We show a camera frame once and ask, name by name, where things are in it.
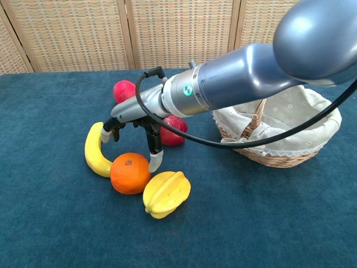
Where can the orange fruit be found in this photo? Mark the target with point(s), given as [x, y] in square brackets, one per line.
[129, 174]

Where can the blue tablecloth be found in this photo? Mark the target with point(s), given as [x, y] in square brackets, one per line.
[83, 229]

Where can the wicker basket with cloth liner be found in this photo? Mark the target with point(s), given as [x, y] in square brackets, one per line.
[301, 111]

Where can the yellow starfruit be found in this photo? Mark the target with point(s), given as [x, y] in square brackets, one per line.
[167, 195]

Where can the pink peach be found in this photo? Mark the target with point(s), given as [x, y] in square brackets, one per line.
[124, 89]

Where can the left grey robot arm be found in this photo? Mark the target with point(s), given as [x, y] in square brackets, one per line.
[237, 75]

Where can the yellow banana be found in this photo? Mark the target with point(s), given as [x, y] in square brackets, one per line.
[93, 150]

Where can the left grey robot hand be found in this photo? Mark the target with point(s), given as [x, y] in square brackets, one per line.
[125, 109]

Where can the woven folding screen panel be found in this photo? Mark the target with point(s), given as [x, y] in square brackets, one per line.
[72, 33]
[181, 33]
[256, 22]
[11, 56]

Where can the dark red fruit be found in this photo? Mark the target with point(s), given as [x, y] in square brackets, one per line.
[174, 131]

